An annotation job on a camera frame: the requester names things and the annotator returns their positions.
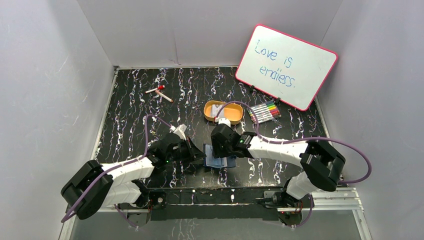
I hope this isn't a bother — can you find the blue leather card holder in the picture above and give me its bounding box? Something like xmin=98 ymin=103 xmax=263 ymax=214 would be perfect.
xmin=203 ymin=144 xmax=237 ymax=169

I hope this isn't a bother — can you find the orange oval tray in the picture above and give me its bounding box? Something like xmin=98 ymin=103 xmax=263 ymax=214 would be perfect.
xmin=203 ymin=100 xmax=244 ymax=125

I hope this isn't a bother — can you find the silver credit card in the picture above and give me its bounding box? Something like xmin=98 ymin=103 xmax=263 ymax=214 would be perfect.
xmin=210 ymin=104 xmax=222 ymax=118

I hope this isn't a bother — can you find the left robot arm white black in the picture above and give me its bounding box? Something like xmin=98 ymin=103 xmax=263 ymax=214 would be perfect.
xmin=60 ymin=133 xmax=206 ymax=220

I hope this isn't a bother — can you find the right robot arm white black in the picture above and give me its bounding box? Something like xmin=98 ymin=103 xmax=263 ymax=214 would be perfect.
xmin=210 ymin=123 xmax=346 ymax=207

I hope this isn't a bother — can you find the pack of coloured markers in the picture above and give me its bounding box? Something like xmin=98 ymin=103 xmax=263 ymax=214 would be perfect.
xmin=248 ymin=100 xmax=281 ymax=124

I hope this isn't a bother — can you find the white marker red tip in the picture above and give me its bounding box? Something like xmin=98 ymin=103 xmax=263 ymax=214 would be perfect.
xmin=155 ymin=90 xmax=174 ymax=103

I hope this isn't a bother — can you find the red capped marker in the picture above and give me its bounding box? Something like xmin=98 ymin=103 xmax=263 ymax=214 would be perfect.
xmin=145 ymin=85 xmax=165 ymax=94

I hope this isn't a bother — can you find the pink framed whiteboard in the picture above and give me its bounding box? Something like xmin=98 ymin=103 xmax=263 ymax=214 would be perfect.
xmin=235 ymin=24 xmax=339 ymax=111

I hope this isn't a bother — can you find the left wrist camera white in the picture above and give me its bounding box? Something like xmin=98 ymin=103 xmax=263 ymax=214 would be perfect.
xmin=169 ymin=124 xmax=187 ymax=141

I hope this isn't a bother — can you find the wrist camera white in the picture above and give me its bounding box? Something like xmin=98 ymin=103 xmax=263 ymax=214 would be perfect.
xmin=169 ymin=124 xmax=187 ymax=141
xmin=214 ymin=117 xmax=231 ymax=128

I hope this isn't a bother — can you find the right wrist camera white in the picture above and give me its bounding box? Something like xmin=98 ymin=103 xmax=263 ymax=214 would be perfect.
xmin=214 ymin=117 xmax=231 ymax=128

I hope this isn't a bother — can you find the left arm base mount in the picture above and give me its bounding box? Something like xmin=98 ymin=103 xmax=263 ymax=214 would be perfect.
xmin=114 ymin=191 xmax=167 ymax=230

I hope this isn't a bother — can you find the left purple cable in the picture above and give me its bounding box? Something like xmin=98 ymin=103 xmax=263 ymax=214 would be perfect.
xmin=60 ymin=114 xmax=176 ymax=229

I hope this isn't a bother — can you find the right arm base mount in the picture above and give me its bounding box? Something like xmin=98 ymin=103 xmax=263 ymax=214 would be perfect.
xmin=257 ymin=190 xmax=315 ymax=228

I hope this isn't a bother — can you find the aluminium frame rail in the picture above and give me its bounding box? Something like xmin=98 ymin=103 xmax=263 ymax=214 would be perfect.
xmin=59 ymin=188 xmax=372 ymax=240

